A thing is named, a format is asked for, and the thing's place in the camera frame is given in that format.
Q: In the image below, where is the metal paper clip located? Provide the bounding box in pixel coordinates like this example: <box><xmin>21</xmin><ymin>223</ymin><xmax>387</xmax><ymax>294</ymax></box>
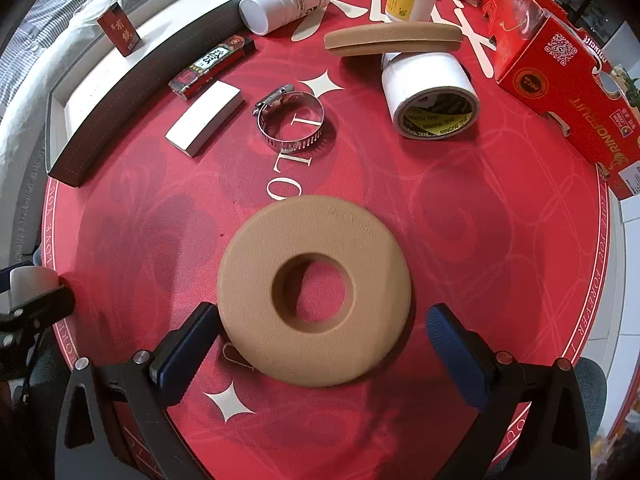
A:
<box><xmin>222</xmin><ymin>342</ymin><xmax>253</xmax><ymax>368</ymax></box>

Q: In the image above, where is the red and white packet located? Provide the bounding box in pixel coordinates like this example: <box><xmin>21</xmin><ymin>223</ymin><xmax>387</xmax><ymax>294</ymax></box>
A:
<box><xmin>168</xmin><ymin>35</ymin><xmax>257</xmax><ymax>100</ymax></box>

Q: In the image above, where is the grey shallow tray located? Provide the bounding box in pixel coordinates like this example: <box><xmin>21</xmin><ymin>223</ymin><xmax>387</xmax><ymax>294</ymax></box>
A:
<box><xmin>45</xmin><ymin>0</ymin><xmax>313</xmax><ymax>188</ymax></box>

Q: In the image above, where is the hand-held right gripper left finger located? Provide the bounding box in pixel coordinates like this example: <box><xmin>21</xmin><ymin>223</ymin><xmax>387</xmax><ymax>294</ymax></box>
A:
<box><xmin>54</xmin><ymin>301</ymin><xmax>221</xmax><ymax>480</ymax></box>

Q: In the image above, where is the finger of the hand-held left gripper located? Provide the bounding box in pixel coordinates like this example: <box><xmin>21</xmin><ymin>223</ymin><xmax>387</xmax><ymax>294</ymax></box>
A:
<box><xmin>0</xmin><ymin>266</ymin><xmax>77</xmax><ymax>356</ymax></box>

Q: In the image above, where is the white rectangular box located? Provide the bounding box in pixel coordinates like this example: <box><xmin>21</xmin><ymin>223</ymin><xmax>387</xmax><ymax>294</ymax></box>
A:
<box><xmin>165</xmin><ymin>81</ymin><xmax>245</xmax><ymax>158</ymax></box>

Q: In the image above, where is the white tape roll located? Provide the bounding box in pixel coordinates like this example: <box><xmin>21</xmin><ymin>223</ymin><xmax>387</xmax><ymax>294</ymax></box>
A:
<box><xmin>381</xmin><ymin>51</ymin><xmax>481</xmax><ymax>141</ymax></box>

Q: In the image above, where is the red cardboard carton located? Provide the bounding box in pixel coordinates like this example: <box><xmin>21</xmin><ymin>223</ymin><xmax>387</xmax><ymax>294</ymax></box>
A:
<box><xmin>475</xmin><ymin>0</ymin><xmax>640</xmax><ymax>201</ymax></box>

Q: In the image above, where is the small red box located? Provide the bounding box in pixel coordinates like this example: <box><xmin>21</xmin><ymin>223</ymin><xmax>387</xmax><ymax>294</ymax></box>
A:
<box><xmin>96</xmin><ymin>2</ymin><xmax>141</xmax><ymax>57</ymax></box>

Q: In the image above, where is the white sofa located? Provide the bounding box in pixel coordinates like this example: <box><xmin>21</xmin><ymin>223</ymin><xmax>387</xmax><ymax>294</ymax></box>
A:
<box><xmin>0</xmin><ymin>0</ymin><xmax>216</xmax><ymax>171</ymax></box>

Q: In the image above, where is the metal hose clamp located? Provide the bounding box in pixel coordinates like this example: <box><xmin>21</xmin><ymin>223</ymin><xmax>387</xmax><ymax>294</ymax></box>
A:
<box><xmin>252</xmin><ymin>85</ymin><xmax>326</xmax><ymax>155</ymax></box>

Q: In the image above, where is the green plant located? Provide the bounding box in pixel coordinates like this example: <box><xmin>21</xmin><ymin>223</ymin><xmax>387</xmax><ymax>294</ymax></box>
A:
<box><xmin>612</xmin><ymin>65</ymin><xmax>640</xmax><ymax>106</ymax></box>

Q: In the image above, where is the grey chair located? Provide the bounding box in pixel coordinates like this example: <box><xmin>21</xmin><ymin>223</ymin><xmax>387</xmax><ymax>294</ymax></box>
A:
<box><xmin>575</xmin><ymin>357</ymin><xmax>608</xmax><ymax>441</ymax></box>

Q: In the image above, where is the tan foam ring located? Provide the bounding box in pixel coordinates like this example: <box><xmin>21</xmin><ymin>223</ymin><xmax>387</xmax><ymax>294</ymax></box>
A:
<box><xmin>323</xmin><ymin>22</ymin><xmax>463</xmax><ymax>57</ymax></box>
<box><xmin>217</xmin><ymin>195</ymin><xmax>413</xmax><ymax>388</ymax></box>

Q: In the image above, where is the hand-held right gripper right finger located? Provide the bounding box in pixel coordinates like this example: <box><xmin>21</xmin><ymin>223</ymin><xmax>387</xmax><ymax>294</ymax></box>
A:
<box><xmin>426</xmin><ymin>302</ymin><xmax>601</xmax><ymax>480</ymax></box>

